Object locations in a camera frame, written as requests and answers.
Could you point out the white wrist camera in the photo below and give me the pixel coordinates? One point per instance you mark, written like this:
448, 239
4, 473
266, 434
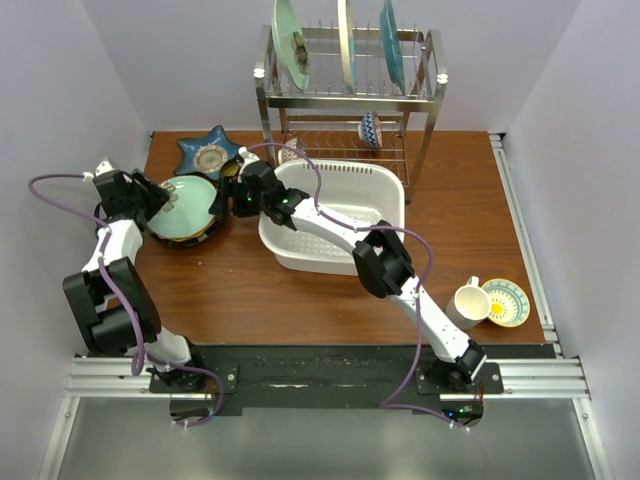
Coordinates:
104, 166
246, 158

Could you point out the green leaf pattern plate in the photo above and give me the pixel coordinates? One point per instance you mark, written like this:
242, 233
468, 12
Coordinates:
230, 169

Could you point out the black striped rim plate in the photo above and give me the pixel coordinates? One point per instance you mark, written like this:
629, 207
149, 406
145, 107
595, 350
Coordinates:
183, 227

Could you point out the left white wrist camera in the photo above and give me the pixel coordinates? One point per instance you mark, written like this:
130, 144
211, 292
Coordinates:
104, 166

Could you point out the teal plate in rack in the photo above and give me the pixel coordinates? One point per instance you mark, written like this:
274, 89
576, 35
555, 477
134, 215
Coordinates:
391, 46

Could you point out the white plastic bin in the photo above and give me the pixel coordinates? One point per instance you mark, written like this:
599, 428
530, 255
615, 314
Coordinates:
365, 193

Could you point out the steel dish rack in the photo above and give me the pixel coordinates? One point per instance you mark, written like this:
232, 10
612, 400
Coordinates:
326, 116

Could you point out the mint floral plate in rack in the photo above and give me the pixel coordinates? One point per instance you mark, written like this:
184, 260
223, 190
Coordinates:
289, 43

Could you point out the blue zigzag bowl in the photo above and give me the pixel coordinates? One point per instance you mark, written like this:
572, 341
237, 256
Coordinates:
369, 130

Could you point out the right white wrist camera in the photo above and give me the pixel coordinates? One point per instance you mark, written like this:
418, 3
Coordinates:
246, 158

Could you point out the brown patterned bowl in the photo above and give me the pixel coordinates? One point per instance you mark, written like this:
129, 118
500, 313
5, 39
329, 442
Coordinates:
295, 145

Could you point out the blue star shaped dish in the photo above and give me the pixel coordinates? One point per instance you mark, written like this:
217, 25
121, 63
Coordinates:
206, 155

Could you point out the teal yellow patterned saucer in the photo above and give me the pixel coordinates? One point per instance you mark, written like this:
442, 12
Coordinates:
510, 305

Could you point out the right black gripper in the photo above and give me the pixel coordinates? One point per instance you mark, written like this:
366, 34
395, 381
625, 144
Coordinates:
219, 208

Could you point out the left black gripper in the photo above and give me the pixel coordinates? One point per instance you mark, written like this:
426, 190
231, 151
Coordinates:
155, 195

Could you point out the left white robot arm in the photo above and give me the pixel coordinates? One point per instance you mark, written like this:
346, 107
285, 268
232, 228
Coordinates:
114, 311

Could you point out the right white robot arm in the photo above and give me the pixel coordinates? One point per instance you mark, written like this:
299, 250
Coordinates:
383, 264

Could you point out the white ceramic mug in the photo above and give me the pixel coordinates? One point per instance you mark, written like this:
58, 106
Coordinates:
469, 306

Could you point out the mint floral plate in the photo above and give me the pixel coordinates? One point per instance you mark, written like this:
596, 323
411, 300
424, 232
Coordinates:
289, 43
189, 191

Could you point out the yellow dotted plate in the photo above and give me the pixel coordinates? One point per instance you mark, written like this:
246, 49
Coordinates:
197, 236

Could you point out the cream rimmed plate in rack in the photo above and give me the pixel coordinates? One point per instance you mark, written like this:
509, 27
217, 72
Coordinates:
346, 43

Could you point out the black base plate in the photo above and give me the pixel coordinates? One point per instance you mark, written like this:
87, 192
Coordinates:
340, 376

